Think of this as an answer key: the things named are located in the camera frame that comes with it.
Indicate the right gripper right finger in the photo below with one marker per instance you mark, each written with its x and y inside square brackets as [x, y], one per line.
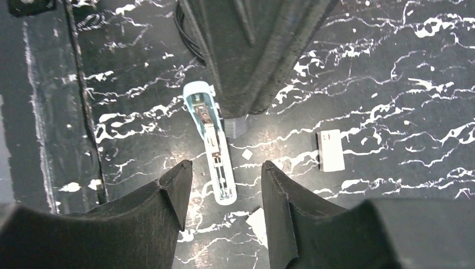
[307, 231]

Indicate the grey staple strip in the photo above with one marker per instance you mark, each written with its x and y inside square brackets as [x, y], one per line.
[235, 127]

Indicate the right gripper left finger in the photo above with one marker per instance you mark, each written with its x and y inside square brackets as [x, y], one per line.
[138, 230]

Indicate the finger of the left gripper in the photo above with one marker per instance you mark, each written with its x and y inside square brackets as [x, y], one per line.
[250, 47]

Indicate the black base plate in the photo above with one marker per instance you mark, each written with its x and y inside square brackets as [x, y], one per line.
[49, 158]

